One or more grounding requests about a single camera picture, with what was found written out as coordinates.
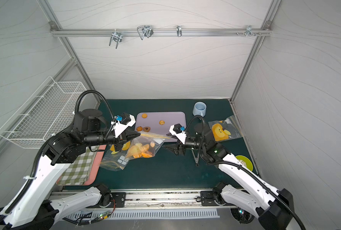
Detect resealable bag with duck print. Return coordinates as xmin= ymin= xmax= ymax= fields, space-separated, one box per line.
xmin=100 ymin=141 xmax=131 ymax=171

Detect metal hook clamp small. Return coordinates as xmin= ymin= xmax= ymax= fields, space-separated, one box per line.
xmin=176 ymin=25 xmax=182 ymax=37

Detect metal tongs on table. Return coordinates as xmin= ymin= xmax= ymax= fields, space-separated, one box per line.
xmin=191 ymin=149 xmax=199 ymax=167

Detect metal hook clamp middle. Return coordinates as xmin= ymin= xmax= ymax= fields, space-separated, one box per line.
xmin=137 ymin=25 xmax=154 ymax=40

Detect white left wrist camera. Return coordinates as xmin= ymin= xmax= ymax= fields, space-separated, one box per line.
xmin=113 ymin=113 xmax=136 ymax=138

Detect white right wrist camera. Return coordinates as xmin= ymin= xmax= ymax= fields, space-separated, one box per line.
xmin=169 ymin=124 xmax=187 ymax=144

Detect metal hook clamp left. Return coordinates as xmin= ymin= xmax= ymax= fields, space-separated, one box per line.
xmin=109 ymin=30 xmax=123 ymax=49

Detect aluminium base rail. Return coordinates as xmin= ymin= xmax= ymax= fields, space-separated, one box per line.
xmin=49 ymin=188 xmax=280 ymax=209

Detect white wire basket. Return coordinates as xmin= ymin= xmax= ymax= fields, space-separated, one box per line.
xmin=0 ymin=76 xmax=86 ymax=149

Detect green bowl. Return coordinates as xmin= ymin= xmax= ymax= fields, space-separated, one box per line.
xmin=235 ymin=155 xmax=254 ymax=172

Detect clear resealable bag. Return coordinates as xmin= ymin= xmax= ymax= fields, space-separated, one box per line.
xmin=208 ymin=115 xmax=243 ymax=142

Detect pink tray with checked cloth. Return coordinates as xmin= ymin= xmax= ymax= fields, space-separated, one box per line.
xmin=56 ymin=145 xmax=106 ymax=186

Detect resealable bag table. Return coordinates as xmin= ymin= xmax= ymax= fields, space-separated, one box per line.
xmin=125 ymin=132 xmax=170 ymax=160

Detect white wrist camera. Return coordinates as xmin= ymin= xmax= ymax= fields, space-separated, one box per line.
xmin=169 ymin=124 xmax=187 ymax=144
xmin=113 ymin=113 xmax=136 ymax=138

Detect brown heart cookie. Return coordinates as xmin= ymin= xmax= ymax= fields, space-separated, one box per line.
xmin=143 ymin=126 xmax=151 ymax=132

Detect metal hook clamp right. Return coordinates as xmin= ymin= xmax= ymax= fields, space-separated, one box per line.
xmin=236 ymin=25 xmax=261 ymax=37

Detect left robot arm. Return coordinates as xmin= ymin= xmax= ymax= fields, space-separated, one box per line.
xmin=0 ymin=91 xmax=140 ymax=230

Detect lilac plastic tray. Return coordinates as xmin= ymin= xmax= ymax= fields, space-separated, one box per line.
xmin=135 ymin=112 xmax=186 ymax=136

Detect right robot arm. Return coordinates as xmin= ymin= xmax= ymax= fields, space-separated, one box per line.
xmin=166 ymin=115 xmax=306 ymax=230

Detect light blue ceramic mug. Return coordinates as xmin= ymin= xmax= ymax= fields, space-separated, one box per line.
xmin=193 ymin=102 xmax=207 ymax=117

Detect aluminium cross rail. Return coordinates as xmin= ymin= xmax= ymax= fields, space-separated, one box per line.
xmin=51 ymin=27 xmax=273 ymax=37

